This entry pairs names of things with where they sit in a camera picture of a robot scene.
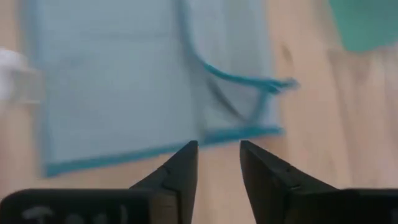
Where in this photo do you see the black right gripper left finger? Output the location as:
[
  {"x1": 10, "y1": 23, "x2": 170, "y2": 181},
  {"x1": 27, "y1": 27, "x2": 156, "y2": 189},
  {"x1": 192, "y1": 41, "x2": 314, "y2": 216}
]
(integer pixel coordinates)
[{"x1": 129, "y1": 140, "x2": 200, "y2": 224}]

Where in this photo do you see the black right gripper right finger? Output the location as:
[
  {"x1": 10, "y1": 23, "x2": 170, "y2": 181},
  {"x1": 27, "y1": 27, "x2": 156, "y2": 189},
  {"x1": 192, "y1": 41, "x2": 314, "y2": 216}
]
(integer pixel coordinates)
[{"x1": 239, "y1": 140, "x2": 338, "y2": 224}]

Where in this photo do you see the light blue microfiber towel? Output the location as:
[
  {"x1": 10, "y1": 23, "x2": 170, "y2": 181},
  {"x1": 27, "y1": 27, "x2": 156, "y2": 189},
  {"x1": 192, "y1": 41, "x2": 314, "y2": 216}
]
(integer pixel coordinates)
[{"x1": 21, "y1": 0, "x2": 300, "y2": 179}]

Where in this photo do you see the teal translucent plastic bin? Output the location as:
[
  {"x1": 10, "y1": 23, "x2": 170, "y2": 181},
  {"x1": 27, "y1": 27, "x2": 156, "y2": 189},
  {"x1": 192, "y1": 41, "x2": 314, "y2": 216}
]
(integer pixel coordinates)
[{"x1": 328, "y1": 0, "x2": 398, "y2": 53}]

